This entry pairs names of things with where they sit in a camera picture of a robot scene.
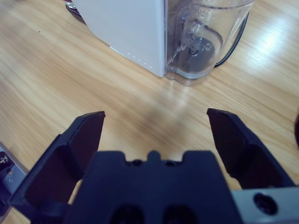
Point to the metal drip tray grate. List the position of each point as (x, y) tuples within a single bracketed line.
[(73, 8)]

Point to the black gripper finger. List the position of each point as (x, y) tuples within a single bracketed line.
[(70, 149), (236, 142)]

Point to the white capsule coffee machine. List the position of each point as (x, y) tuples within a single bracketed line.
[(126, 28)]

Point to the clear water tank grey lid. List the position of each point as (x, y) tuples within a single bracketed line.
[(198, 46)]

